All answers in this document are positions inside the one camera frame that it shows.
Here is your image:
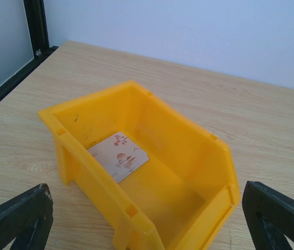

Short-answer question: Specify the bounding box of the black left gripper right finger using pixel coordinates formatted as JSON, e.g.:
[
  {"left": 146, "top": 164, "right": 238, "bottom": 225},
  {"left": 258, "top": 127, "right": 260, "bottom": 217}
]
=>
[{"left": 242, "top": 181, "right": 294, "bottom": 249}]

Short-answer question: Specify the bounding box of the black aluminium frame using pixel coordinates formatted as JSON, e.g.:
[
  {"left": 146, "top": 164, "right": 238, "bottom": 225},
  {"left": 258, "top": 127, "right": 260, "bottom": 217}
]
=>
[{"left": 0, "top": 1, "right": 57, "bottom": 101}]

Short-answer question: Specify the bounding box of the white card with blossom print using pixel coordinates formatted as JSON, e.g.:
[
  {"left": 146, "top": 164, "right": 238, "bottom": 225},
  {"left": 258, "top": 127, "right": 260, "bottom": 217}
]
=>
[{"left": 88, "top": 132, "right": 149, "bottom": 183}]

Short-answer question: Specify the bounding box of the small yellow plastic bin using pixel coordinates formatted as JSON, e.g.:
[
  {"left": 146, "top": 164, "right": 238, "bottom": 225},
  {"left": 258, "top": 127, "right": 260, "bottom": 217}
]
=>
[{"left": 39, "top": 81, "right": 240, "bottom": 249}]

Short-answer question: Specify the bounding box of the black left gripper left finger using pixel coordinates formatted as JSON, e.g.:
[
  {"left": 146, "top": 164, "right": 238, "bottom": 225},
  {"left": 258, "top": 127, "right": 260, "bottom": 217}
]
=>
[{"left": 0, "top": 183, "right": 53, "bottom": 249}]

